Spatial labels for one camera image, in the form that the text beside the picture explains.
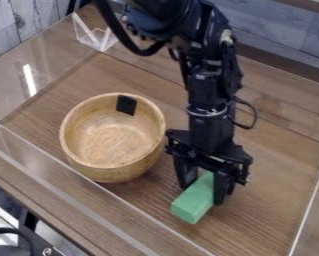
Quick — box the clear acrylic corner bracket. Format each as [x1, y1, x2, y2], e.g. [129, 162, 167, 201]
[72, 12, 117, 52]

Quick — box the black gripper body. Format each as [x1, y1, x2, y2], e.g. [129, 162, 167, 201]
[165, 113, 253, 186]

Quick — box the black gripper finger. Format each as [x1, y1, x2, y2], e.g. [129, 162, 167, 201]
[213, 169, 235, 205]
[173, 157, 197, 190]

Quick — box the wooden bowl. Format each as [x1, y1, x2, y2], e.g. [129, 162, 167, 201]
[58, 92, 165, 183]

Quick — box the green rectangular stick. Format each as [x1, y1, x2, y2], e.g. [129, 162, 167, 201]
[171, 172, 213, 224]

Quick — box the clear acrylic enclosure wall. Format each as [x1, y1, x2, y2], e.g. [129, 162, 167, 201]
[0, 12, 319, 256]

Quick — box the black square pad in bowl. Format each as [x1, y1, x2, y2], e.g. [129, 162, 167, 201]
[116, 95, 137, 116]

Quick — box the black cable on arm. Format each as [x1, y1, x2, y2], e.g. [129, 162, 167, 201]
[227, 95, 259, 131]

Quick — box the black metal table frame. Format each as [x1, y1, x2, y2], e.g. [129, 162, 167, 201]
[0, 208, 66, 256]

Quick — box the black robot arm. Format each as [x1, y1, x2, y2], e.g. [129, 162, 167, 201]
[94, 0, 253, 205]

